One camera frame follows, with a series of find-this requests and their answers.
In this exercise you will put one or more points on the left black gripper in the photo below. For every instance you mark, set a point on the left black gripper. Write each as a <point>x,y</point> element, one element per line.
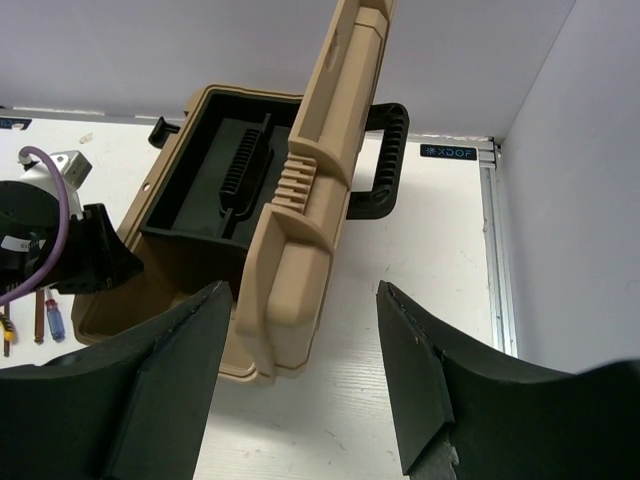
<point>93,259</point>

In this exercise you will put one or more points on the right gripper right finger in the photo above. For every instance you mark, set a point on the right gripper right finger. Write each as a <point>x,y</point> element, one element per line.
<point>464,410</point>

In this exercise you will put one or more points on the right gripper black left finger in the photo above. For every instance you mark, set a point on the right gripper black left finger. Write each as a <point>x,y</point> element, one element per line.
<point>133,406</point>

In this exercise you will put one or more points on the brown long hex key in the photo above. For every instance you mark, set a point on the brown long hex key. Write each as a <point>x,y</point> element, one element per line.
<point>39,317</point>

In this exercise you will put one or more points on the yellow black pliers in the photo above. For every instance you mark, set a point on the yellow black pliers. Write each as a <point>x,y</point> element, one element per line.
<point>8,332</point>

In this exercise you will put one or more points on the tan plastic toolbox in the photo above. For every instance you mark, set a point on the tan plastic toolbox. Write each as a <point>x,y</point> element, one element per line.
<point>344,162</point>

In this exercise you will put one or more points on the small tape scrap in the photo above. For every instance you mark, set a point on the small tape scrap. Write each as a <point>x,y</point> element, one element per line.
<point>86,138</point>

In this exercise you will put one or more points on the black toolbox inner tray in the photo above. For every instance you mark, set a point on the black toolbox inner tray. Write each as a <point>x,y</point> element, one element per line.
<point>227,170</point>

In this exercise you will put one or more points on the blue label sticker left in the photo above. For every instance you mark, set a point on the blue label sticker left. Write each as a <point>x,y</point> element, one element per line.
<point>12,123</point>

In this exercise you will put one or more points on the blue label sticker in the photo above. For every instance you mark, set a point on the blue label sticker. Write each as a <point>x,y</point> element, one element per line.
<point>449,152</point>
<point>12,123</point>

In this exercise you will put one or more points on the blue label sticker right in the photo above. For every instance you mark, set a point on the blue label sticker right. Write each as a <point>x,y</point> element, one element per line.
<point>449,152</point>

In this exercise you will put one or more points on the blue red handled screwdriver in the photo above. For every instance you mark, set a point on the blue red handled screwdriver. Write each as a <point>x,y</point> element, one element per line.
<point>54,317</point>

